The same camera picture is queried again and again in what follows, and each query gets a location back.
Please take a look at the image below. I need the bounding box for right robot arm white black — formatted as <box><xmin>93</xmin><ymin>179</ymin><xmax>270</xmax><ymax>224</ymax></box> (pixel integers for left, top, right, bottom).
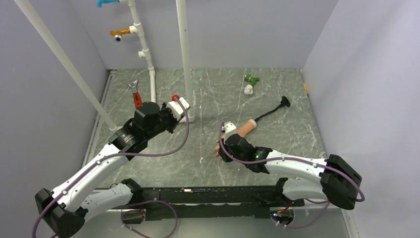
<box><xmin>218</xmin><ymin>134</ymin><xmax>366</xmax><ymax>210</ymax></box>

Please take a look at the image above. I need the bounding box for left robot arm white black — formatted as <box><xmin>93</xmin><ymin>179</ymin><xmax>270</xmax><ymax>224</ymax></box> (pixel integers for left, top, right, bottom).
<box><xmin>32</xmin><ymin>97</ymin><xmax>191</xmax><ymax>238</ymax></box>

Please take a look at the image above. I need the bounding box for mannequin hand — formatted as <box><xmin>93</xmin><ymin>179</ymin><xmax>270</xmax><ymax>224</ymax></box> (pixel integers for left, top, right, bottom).
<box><xmin>212</xmin><ymin>119</ymin><xmax>257</xmax><ymax>157</ymax></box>

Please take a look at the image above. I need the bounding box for black hand stand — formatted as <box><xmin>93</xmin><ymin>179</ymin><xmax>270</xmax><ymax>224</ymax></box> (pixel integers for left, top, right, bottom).
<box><xmin>254</xmin><ymin>96</ymin><xmax>291</xmax><ymax>122</ymax></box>

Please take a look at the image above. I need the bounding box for green toy flashlight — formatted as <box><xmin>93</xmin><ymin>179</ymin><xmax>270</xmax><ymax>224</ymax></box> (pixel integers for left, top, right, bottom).
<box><xmin>244</xmin><ymin>74</ymin><xmax>260</xmax><ymax>85</ymax></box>

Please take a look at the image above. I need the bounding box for red adjustable wrench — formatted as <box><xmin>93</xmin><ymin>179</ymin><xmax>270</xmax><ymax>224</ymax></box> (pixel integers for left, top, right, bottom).
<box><xmin>128</xmin><ymin>80</ymin><xmax>142</xmax><ymax>108</ymax></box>

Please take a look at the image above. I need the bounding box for orange faucet valve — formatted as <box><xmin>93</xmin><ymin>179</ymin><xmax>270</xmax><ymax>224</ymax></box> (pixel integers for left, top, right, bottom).
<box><xmin>109</xmin><ymin>28</ymin><xmax>131</xmax><ymax>42</ymax></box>

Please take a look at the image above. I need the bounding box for blue faucet valve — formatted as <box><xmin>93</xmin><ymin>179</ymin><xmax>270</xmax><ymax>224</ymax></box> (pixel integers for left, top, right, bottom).
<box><xmin>96</xmin><ymin>0</ymin><xmax>120</xmax><ymax>7</ymax></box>

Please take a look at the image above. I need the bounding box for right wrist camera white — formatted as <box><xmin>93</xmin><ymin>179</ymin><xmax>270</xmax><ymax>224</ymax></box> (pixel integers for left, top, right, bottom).
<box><xmin>222</xmin><ymin>121</ymin><xmax>237</xmax><ymax>140</ymax></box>

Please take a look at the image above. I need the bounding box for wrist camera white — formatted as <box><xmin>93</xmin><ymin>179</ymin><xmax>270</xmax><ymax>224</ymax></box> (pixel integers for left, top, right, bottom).
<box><xmin>166</xmin><ymin>94</ymin><xmax>191</xmax><ymax>120</ymax></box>
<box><xmin>222</xmin><ymin>121</ymin><xmax>237</xmax><ymax>140</ymax></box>

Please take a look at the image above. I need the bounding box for white PVC pipe frame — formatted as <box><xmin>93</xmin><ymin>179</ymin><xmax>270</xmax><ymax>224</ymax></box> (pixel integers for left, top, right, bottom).
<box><xmin>15</xmin><ymin>0</ymin><xmax>195</xmax><ymax>131</ymax></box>

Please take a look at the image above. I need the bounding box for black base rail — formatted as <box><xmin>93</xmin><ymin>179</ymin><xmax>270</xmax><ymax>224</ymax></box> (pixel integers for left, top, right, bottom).
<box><xmin>118</xmin><ymin>185</ymin><xmax>305</xmax><ymax>221</ymax></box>

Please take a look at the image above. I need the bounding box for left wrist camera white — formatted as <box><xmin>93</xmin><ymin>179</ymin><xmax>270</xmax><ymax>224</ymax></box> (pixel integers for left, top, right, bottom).
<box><xmin>166</xmin><ymin>94</ymin><xmax>191</xmax><ymax>120</ymax></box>

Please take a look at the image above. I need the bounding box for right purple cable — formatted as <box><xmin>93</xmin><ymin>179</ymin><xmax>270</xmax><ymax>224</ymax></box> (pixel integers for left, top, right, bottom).
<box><xmin>217</xmin><ymin>122</ymin><xmax>366</xmax><ymax>230</ymax></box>

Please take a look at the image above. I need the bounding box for purple cable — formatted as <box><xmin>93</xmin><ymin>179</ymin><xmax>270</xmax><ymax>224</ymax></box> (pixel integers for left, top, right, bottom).
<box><xmin>217</xmin><ymin>122</ymin><xmax>366</xmax><ymax>230</ymax></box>
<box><xmin>32</xmin><ymin>96</ymin><xmax>191</xmax><ymax>238</ymax></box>

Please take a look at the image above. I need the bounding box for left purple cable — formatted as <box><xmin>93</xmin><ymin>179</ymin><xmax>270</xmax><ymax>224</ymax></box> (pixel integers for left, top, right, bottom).
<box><xmin>32</xmin><ymin>96</ymin><xmax>191</xmax><ymax>238</ymax></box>

